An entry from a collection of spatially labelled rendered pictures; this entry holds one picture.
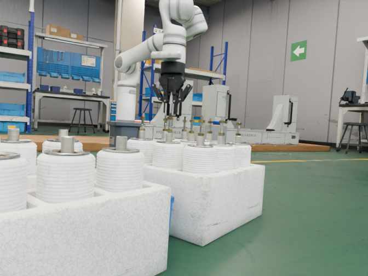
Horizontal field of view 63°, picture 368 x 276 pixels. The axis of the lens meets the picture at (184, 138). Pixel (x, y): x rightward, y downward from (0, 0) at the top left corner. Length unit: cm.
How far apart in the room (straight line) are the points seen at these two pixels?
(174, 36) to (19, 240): 68
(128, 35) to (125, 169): 716
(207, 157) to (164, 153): 14
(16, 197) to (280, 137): 406
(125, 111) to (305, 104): 568
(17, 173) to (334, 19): 666
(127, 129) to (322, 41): 582
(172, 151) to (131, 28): 696
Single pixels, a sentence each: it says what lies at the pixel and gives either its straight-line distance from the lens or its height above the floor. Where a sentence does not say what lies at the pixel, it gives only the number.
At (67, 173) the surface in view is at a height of 22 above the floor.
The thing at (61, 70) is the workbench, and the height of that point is 126.
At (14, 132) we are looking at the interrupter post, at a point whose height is 27.
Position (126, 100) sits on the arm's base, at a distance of 147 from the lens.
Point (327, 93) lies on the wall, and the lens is 660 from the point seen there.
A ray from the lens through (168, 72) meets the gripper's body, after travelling 91.
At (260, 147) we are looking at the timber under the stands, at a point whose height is 5.
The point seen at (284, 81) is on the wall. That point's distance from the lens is 730.
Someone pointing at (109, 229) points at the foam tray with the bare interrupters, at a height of 13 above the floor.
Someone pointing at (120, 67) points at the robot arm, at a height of 56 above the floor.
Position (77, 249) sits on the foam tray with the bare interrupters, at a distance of 53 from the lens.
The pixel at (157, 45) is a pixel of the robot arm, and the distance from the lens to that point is 135.
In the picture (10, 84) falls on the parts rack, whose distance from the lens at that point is 551.
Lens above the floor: 32
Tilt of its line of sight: 3 degrees down
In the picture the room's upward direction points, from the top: 3 degrees clockwise
